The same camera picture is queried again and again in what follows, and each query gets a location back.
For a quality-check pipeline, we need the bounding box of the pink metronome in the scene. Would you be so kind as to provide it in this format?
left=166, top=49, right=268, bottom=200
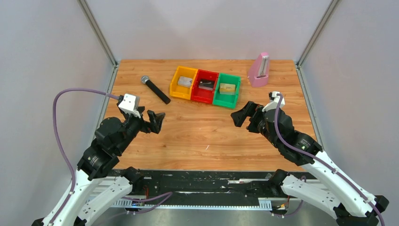
left=247, top=52, right=270, bottom=88

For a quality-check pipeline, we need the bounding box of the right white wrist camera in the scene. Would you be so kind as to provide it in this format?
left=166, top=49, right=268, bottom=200
left=262, top=91, right=285, bottom=112

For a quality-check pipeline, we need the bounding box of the silver card in yellow bin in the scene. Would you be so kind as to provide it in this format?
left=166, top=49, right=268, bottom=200
left=177, top=76, right=193, bottom=88

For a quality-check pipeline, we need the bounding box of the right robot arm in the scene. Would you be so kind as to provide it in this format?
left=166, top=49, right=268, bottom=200
left=231, top=101, right=389, bottom=226

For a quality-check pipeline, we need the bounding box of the black microphone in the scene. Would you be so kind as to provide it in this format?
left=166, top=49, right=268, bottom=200
left=141, top=75, right=171, bottom=105

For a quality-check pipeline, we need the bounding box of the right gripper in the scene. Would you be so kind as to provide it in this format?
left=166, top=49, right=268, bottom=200
left=230, top=101, right=279, bottom=149

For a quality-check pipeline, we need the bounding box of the gold card in green bin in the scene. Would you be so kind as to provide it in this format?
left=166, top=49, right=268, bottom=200
left=219, top=83, right=236, bottom=95

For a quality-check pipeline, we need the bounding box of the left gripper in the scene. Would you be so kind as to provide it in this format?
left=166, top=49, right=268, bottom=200
left=116, top=105, right=166, bottom=153

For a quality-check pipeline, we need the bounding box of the green plastic bin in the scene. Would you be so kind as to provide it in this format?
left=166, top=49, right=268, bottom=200
left=212, top=73, right=241, bottom=109

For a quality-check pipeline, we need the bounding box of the red plastic bin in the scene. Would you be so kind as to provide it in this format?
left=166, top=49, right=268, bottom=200
left=191, top=69, right=219, bottom=104

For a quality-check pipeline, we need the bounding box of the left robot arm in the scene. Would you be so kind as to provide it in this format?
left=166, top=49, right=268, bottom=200
left=33, top=110, right=166, bottom=226

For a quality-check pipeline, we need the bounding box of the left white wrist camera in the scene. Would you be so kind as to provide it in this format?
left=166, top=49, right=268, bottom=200
left=118, top=93, right=141, bottom=118

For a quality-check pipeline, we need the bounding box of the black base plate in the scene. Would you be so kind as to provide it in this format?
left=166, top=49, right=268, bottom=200
left=112, top=169, right=300, bottom=207

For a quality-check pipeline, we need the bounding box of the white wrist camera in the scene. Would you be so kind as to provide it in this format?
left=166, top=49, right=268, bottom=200
left=262, top=91, right=285, bottom=112
left=118, top=93, right=141, bottom=118

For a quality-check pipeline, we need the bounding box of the yellow plastic bin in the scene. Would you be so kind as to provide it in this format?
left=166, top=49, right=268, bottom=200
left=169, top=66, right=198, bottom=100

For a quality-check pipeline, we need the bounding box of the black card in red bin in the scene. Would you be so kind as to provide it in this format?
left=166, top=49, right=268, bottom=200
left=199, top=80, right=215, bottom=91

